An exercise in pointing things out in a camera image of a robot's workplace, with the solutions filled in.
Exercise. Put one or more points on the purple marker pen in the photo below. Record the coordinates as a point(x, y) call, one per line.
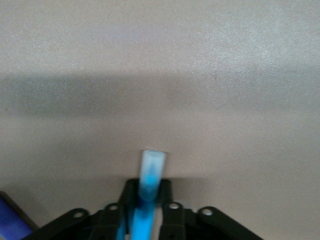
point(10, 220)

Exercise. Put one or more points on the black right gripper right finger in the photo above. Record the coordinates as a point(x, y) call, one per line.
point(190, 225)

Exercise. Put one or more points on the blue marker pen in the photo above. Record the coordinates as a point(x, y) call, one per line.
point(147, 185)

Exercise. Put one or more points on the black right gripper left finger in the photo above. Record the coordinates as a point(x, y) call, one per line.
point(100, 225)

